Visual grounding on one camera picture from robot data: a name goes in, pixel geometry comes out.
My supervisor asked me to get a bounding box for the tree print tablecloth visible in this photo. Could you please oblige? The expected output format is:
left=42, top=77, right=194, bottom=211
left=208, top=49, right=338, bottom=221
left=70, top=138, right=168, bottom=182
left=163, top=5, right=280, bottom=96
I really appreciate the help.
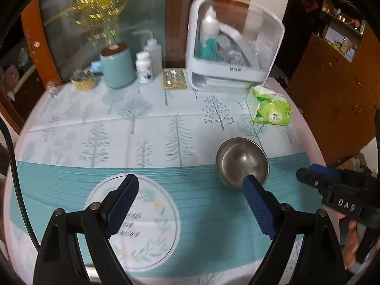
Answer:
left=3, top=68, right=336, bottom=285

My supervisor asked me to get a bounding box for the white dropper bottle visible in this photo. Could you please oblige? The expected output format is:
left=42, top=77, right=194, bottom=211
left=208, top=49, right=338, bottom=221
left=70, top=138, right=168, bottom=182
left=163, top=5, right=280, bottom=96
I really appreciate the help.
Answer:
left=199, top=6, right=222, bottom=46

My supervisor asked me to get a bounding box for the wooden shelf with small items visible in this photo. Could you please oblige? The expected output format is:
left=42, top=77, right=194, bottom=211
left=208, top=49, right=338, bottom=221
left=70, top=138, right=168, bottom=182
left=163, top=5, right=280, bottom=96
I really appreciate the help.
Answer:
left=319, top=0, right=371, bottom=63

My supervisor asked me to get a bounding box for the black cable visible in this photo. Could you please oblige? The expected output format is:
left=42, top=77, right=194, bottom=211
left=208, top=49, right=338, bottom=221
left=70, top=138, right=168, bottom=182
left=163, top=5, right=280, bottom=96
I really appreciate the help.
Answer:
left=0, top=116, right=40, bottom=251

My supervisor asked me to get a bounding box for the cardboard box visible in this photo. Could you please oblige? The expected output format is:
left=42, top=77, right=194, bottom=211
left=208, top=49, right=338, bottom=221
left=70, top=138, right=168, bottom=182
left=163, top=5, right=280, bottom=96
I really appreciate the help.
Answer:
left=337, top=151, right=371, bottom=171

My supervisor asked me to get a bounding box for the white pill bottle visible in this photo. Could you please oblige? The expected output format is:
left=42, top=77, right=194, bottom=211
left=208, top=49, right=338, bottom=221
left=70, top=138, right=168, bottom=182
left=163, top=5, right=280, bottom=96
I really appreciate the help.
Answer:
left=136, top=51, right=154, bottom=84

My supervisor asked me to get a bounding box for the teal canister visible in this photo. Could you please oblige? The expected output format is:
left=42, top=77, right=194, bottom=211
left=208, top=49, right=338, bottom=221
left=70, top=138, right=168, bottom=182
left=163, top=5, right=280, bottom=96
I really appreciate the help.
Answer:
left=100, top=43, right=136, bottom=89

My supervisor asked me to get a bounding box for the small yellow glass bowl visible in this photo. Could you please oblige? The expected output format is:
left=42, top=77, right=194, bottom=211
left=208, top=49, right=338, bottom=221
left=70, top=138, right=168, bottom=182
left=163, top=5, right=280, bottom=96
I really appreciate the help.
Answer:
left=70, top=69, right=97, bottom=91

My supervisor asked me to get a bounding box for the small clear plastic piece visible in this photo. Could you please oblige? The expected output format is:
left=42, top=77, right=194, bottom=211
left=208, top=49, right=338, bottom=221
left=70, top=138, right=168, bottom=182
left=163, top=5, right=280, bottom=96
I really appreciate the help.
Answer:
left=45, top=81, right=60, bottom=98

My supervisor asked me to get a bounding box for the white storage box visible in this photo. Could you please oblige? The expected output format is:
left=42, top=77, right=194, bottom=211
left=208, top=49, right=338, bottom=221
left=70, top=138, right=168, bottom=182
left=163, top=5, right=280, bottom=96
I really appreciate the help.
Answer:
left=185, top=0, right=285, bottom=91

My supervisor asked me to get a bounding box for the white squeeze bottle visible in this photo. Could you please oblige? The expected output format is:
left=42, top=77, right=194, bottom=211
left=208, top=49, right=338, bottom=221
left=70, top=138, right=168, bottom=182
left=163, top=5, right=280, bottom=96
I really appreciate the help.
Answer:
left=132, top=30, right=163, bottom=76

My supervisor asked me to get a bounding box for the red paper sign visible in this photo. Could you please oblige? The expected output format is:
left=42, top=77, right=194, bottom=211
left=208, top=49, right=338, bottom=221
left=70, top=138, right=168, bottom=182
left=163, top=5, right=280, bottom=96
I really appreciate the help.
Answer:
left=301, top=0, right=319, bottom=14

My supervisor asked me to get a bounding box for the yellow blister pack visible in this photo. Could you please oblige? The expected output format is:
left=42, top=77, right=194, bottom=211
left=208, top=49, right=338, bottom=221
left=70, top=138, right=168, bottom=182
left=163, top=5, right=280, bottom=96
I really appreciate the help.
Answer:
left=163, top=68, right=187, bottom=90

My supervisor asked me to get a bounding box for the person's right hand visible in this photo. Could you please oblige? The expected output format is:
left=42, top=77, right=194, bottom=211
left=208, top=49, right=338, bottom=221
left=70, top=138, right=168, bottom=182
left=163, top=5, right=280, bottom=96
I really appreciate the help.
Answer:
left=341, top=218, right=369, bottom=272

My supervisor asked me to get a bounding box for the small steel bowl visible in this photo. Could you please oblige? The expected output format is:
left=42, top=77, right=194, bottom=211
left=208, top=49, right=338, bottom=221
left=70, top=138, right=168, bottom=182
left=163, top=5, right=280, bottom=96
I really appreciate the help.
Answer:
left=216, top=137, right=270, bottom=191

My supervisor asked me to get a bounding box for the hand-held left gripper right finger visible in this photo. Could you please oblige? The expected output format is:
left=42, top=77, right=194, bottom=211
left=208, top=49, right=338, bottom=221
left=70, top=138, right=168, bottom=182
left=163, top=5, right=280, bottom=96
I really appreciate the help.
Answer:
left=242, top=175, right=346, bottom=285

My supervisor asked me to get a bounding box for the green tissue pack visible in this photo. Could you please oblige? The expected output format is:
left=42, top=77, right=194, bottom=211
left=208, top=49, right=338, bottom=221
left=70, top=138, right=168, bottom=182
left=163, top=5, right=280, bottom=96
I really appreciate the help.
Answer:
left=246, top=85, right=294, bottom=127

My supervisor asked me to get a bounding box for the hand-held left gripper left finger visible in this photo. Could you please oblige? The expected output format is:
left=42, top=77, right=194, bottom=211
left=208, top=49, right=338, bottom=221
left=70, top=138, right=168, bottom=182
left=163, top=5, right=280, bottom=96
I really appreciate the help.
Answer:
left=33, top=174, right=139, bottom=285

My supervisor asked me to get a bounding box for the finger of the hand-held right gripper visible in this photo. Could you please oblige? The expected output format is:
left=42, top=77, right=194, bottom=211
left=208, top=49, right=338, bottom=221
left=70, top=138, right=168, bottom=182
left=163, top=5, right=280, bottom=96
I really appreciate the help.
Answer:
left=296, top=167, right=328, bottom=196
left=309, top=163, right=343, bottom=180

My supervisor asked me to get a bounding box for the wooden cabinet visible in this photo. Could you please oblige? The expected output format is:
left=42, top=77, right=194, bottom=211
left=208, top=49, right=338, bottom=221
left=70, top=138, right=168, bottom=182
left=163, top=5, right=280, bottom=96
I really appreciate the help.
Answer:
left=286, top=33, right=380, bottom=167

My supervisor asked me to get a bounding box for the glass door with gold ornament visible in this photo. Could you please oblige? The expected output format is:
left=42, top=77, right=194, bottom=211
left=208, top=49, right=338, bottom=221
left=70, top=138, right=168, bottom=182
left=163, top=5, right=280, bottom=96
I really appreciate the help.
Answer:
left=38, top=0, right=168, bottom=86

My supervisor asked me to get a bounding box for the teal plastic bottle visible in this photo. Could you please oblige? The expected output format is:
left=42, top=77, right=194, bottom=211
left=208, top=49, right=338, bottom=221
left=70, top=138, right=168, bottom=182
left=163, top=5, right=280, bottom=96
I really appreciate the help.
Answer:
left=198, top=38, right=219, bottom=60

